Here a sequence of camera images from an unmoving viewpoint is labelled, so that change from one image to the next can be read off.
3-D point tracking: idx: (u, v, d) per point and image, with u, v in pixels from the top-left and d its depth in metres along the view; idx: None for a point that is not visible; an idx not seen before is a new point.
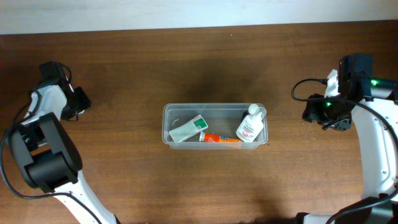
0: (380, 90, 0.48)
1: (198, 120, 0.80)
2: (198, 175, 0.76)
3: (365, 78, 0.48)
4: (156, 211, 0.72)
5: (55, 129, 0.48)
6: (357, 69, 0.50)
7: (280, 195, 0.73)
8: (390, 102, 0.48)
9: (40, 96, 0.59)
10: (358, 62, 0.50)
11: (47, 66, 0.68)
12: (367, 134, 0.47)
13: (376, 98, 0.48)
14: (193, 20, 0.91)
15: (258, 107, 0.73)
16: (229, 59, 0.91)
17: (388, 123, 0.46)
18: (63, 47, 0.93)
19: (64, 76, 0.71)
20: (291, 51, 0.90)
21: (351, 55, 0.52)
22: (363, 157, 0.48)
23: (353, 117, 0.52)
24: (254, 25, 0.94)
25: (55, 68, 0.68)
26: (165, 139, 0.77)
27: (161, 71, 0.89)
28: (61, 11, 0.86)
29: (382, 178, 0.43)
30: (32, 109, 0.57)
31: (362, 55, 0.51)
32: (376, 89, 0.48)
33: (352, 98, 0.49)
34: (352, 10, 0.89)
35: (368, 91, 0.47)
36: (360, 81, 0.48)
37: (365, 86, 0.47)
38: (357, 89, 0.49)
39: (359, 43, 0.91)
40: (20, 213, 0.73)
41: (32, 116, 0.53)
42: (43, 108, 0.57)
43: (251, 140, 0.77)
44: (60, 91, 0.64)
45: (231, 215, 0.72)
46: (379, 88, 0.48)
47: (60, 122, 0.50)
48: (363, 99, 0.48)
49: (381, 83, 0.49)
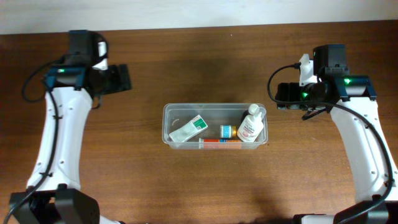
0: (356, 87, 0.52)
1: (198, 121, 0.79)
2: (198, 175, 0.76)
3: (339, 78, 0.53)
4: (156, 211, 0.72)
5: (71, 209, 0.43)
6: (331, 63, 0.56)
7: (280, 195, 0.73)
8: (367, 99, 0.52)
9: (60, 119, 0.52)
10: (332, 55, 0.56)
11: (74, 37, 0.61)
12: (351, 135, 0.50)
13: (354, 98, 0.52)
14: (193, 20, 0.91)
15: (258, 107, 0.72)
16: (229, 59, 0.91)
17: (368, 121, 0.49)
18: (63, 47, 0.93)
19: (94, 53, 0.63)
20: (291, 51, 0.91)
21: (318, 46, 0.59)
22: (350, 158, 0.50)
23: (333, 117, 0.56)
24: (254, 25, 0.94)
25: (73, 42, 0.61)
26: (165, 138, 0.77)
27: (160, 71, 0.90)
28: (61, 12, 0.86)
29: (372, 179, 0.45)
30: (46, 149, 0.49)
31: (335, 48, 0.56)
32: (353, 86, 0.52)
33: (327, 96, 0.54)
34: (352, 10, 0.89)
35: (344, 92, 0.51)
36: (335, 81, 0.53)
37: (339, 86, 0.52)
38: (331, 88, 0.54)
39: (358, 43, 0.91)
40: None
41: (48, 176, 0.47)
42: (60, 158, 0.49)
43: (252, 140, 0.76)
44: (76, 96, 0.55)
45: (231, 215, 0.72)
46: (356, 85, 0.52)
47: (79, 191, 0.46)
48: (340, 99, 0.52)
49: (356, 79, 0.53)
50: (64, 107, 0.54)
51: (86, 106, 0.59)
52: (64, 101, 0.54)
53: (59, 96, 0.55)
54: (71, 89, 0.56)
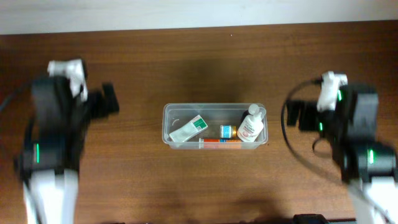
0: (384, 163, 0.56)
1: (198, 121, 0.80)
2: (198, 175, 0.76)
3: (362, 148, 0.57)
4: (155, 211, 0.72)
5: None
6: (357, 116, 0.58)
7: (280, 196, 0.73)
8: (391, 181, 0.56)
9: None
10: (362, 108, 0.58)
11: (40, 89, 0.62)
12: None
13: (375, 178, 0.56)
14: (192, 21, 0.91)
15: (259, 107, 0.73)
16: (228, 59, 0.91)
17: None
18: (63, 47, 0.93)
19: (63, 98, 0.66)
20: (291, 51, 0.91)
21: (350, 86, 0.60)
22: None
23: None
24: (254, 25, 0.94)
25: (48, 93, 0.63)
26: (165, 138, 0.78)
27: (160, 71, 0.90)
28: (61, 12, 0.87)
29: None
30: None
31: (367, 93, 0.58)
32: (376, 165, 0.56)
33: (344, 157, 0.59)
34: (352, 10, 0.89)
35: (365, 177, 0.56)
36: (356, 150, 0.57)
37: (362, 162, 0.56)
38: (352, 155, 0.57)
39: (358, 44, 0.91)
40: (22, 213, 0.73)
41: None
42: None
43: (252, 140, 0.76)
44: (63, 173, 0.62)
45: (231, 215, 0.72)
46: (380, 160, 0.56)
47: None
48: (360, 180, 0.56)
49: (380, 151, 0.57)
50: None
51: None
52: None
53: None
54: (53, 162, 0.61)
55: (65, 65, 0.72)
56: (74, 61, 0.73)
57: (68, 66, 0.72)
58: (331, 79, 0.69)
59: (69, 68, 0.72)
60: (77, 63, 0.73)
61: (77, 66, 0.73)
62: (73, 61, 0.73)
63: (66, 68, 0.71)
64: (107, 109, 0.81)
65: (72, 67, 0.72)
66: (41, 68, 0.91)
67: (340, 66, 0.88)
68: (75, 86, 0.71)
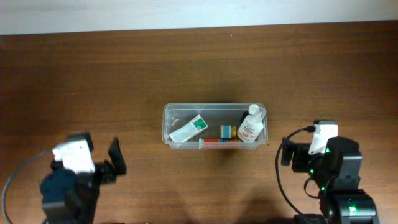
0: (362, 214, 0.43)
1: (198, 121, 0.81)
2: (198, 175, 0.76)
3: (341, 201, 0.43)
4: (155, 211, 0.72)
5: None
6: None
7: (280, 196, 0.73)
8: None
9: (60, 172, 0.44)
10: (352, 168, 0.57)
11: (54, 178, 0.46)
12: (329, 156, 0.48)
13: None
14: (192, 21, 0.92)
15: (257, 107, 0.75)
16: (228, 59, 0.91)
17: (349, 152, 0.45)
18: (63, 47, 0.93)
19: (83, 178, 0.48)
20: (291, 51, 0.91)
21: (334, 140, 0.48)
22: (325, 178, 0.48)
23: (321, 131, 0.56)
24: (254, 25, 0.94)
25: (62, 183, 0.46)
26: (165, 139, 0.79)
27: (160, 71, 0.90)
28: (63, 12, 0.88)
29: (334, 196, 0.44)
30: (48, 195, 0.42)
31: (349, 149, 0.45)
32: (359, 214, 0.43)
33: None
34: (351, 10, 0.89)
35: None
36: (338, 203, 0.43)
37: (344, 213, 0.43)
38: (333, 210, 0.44)
39: (357, 44, 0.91)
40: (20, 214, 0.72)
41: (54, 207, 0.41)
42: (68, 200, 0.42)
43: (251, 140, 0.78)
44: None
45: (231, 216, 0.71)
46: (361, 211, 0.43)
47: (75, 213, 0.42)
48: None
49: (360, 203, 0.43)
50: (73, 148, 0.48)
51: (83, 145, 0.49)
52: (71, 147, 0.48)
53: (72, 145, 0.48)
54: None
55: (70, 149, 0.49)
56: (79, 140, 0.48)
57: (71, 153, 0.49)
58: (318, 132, 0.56)
59: (74, 154, 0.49)
60: (83, 146, 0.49)
61: (83, 149, 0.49)
62: (78, 142, 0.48)
63: (68, 153, 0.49)
64: (114, 170, 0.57)
65: (78, 150, 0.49)
66: (41, 68, 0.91)
67: (340, 67, 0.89)
68: (76, 168, 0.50)
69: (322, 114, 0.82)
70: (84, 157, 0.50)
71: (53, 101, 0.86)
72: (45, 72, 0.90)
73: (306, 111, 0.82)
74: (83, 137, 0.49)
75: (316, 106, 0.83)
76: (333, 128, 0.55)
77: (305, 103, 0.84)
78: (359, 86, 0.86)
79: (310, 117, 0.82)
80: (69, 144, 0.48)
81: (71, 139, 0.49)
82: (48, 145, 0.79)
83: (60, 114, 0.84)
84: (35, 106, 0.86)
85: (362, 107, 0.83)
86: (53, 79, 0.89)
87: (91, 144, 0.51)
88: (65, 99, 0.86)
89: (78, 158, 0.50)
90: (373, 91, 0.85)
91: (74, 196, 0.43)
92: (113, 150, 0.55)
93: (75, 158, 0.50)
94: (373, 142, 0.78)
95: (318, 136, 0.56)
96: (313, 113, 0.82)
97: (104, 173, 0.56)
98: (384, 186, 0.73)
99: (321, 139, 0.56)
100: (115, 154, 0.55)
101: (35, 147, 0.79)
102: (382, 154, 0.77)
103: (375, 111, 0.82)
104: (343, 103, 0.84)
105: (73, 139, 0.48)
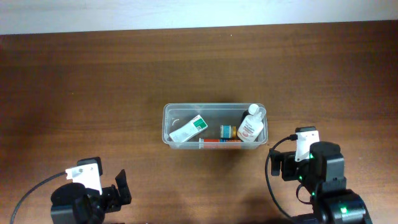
0: (354, 214, 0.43)
1: (198, 120, 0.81)
2: (198, 175, 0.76)
3: (332, 205, 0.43)
4: (156, 211, 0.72)
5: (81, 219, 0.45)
6: None
7: (280, 196, 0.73)
8: None
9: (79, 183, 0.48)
10: None
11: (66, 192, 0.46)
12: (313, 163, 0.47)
13: None
14: (193, 21, 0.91)
15: (257, 107, 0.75)
16: (228, 59, 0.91)
17: (334, 156, 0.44)
18: (63, 48, 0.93)
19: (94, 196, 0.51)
20: (291, 51, 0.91)
21: (316, 146, 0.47)
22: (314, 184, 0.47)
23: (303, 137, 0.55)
24: (254, 25, 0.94)
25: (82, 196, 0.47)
26: (165, 139, 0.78)
27: (160, 72, 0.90)
28: (62, 12, 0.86)
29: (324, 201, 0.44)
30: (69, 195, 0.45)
31: (332, 152, 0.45)
32: (349, 215, 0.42)
33: None
34: (352, 10, 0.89)
35: None
36: (329, 206, 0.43)
37: (336, 216, 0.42)
38: (326, 214, 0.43)
39: (357, 44, 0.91)
40: (21, 213, 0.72)
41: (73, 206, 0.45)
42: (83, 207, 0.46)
43: (251, 140, 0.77)
44: None
45: (231, 216, 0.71)
46: (352, 212, 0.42)
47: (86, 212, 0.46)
48: None
49: (351, 204, 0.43)
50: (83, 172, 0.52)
51: (92, 168, 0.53)
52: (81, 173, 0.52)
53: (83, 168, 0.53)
54: None
55: (82, 170, 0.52)
56: (90, 163, 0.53)
57: (82, 175, 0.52)
58: (300, 138, 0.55)
59: (84, 176, 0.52)
60: (93, 168, 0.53)
61: (93, 172, 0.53)
62: (89, 164, 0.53)
63: (79, 175, 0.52)
64: (119, 198, 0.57)
65: (89, 173, 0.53)
66: (41, 69, 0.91)
67: (340, 67, 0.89)
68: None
69: (322, 114, 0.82)
70: (93, 180, 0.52)
71: (52, 102, 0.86)
72: (45, 72, 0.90)
73: (306, 111, 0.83)
74: (94, 160, 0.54)
75: (316, 106, 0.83)
76: (314, 134, 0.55)
77: (305, 103, 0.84)
78: (359, 86, 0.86)
79: (310, 117, 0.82)
80: (83, 165, 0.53)
81: (84, 162, 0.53)
82: (50, 146, 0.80)
83: (60, 114, 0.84)
84: (35, 107, 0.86)
85: (362, 107, 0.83)
86: (52, 79, 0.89)
87: (100, 168, 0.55)
88: (64, 100, 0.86)
89: (87, 181, 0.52)
90: (373, 91, 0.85)
91: (83, 209, 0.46)
92: (120, 179, 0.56)
93: (84, 181, 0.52)
94: (373, 142, 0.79)
95: (302, 142, 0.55)
96: (313, 113, 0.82)
97: (110, 198, 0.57)
98: (384, 186, 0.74)
99: (305, 147, 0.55)
100: (121, 182, 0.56)
101: (37, 147, 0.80)
102: (381, 155, 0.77)
103: (375, 111, 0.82)
104: (343, 103, 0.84)
105: (85, 162, 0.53)
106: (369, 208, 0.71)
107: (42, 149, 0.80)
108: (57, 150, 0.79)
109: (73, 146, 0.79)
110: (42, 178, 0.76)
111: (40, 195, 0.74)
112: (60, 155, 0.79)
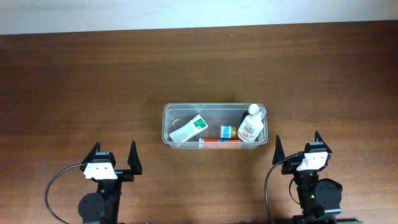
0: None
1: (198, 120, 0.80)
2: (198, 175, 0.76)
3: None
4: (155, 211, 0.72)
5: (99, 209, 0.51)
6: None
7: (280, 196, 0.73)
8: None
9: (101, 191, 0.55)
10: None
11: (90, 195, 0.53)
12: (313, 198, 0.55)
13: None
14: (192, 21, 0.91)
15: (257, 107, 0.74)
16: (228, 59, 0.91)
17: (333, 206, 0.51)
18: (63, 47, 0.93)
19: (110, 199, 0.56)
20: (291, 52, 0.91)
21: (320, 188, 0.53)
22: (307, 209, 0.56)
23: (308, 162, 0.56)
24: (254, 25, 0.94)
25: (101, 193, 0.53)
26: (165, 139, 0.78)
27: (160, 72, 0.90)
28: (61, 12, 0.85)
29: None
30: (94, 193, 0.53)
31: (331, 201, 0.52)
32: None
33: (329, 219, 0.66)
34: (352, 10, 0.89)
35: None
36: None
37: None
38: None
39: (357, 44, 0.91)
40: (21, 213, 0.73)
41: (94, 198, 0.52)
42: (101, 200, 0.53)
43: (251, 140, 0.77)
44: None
45: (231, 215, 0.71)
46: None
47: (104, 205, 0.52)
48: None
49: None
50: (97, 168, 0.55)
51: (106, 167, 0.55)
52: (97, 169, 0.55)
53: (96, 165, 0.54)
54: None
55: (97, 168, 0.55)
56: (104, 163, 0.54)
57: (98, 172, 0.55)
58: (306, 162, 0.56)
59: (101, 173, 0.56)
60: (107, 167, 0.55)
61: (108, 169, 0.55)
62: (104, 163, 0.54)
63: (96, 171, 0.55)
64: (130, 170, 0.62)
65: (104, 170, 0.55)
66: (41, 68, 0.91)
67: (340, 67, 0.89)
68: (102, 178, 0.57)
69: (322, 114, 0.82)
70: (109, 174, 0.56)
71: (52, 102, 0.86)
72: (46, 72, 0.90)
73: (306, 111, 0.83)
74: (107, 160, 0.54)
75: (315, 106, 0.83)
76: (323, 157, 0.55)
77: (305, 102, 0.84)
78: (359, 85, 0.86)
79: (310, 117, 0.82)
80: (96, 164, 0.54)
81: (99, 161, 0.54)
82: (50, 146, 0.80)
83: (60, 114, 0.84)
84: (35, 106, 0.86)
85: (362, 107, 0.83)
86: (53, 79, 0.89)
87: (113, 162, 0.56)
88: (64, 100, 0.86)
89: (104, 175, 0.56)
90: (373, 91, 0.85)
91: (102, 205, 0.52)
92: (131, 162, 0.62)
93: (101, 175, 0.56)
94: (373, 142, 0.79)
95: (309, 164, 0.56)
96: (313, 113, 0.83)
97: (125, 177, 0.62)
98: (383, 186, 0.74)
99: (310, 167, 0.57)
100: (134, 160, 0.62)
101: (37, 147, 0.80)
102: (381, 155, 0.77)
103: (375, 111, 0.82)
104: (343, 103, 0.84)
105: (100, 161, 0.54)
106: (369, 208, 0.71)
107: (42, 149, 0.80)
108: (56, 150, 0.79)
109: (73, 145, 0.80)
110: (42, 178, 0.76)
111: (40, 195, 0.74)
112: (59, 155, 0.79)
